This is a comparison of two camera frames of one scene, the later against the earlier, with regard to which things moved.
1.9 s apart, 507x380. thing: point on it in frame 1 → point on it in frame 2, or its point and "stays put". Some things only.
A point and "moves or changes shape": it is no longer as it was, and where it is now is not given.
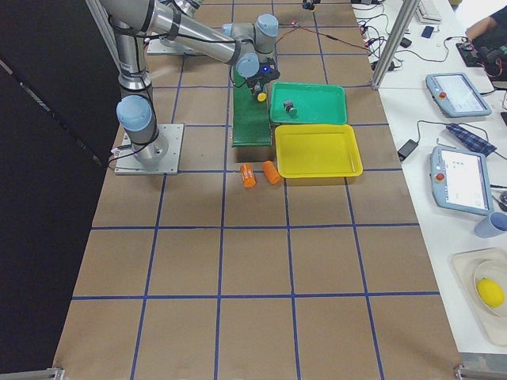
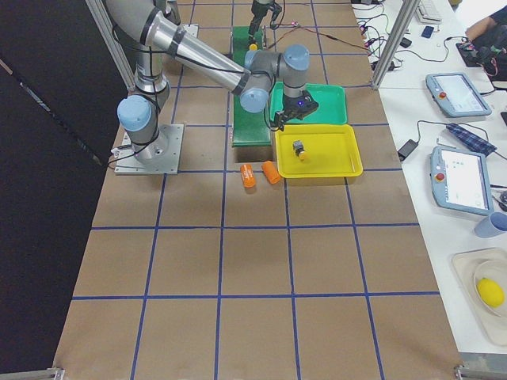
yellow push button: [261, 96] moves or changes shape
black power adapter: [407, 149] stays put
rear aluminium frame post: [103, 24] stays put
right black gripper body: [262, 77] → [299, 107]
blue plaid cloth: [470, 140] stays put
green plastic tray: [315, 104] stays put
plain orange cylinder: [272, 172] stays put
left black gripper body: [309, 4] → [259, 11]
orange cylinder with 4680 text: [248, 175] stays put
